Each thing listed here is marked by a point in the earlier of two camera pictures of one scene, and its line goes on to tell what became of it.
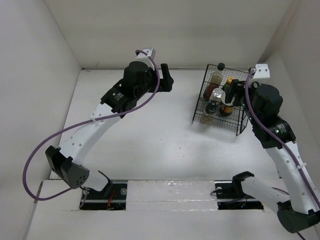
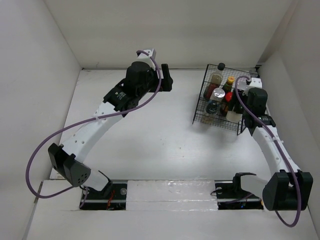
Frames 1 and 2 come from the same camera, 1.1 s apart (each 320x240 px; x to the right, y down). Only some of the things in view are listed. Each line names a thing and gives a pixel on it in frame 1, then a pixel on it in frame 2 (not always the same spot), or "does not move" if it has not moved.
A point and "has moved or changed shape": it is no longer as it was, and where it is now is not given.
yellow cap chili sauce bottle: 229,81 does not move
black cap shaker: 228,100 to 233,116
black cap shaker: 211,107 does not move
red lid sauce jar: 226,111 has moved or changed shape
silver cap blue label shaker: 216,95 does not move
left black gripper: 165,83 does not move
